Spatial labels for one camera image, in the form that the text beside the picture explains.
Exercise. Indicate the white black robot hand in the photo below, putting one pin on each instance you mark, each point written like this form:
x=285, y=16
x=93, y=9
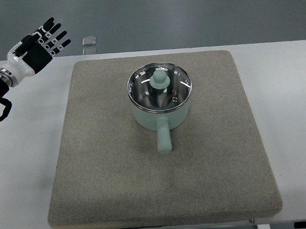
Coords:
x=33, y=53

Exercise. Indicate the glass lid with green knob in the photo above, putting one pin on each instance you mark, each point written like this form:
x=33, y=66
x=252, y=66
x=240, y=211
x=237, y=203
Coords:
x=159, y=88

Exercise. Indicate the small metal floor plate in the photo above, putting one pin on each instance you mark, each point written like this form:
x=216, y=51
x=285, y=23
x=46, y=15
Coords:
x=89, y=45

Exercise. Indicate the grey fabric mat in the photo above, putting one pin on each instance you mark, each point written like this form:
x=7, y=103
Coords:
x=112, y=173

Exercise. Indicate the mint green saucepan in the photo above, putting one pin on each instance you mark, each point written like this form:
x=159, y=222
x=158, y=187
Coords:
x=160, y=119

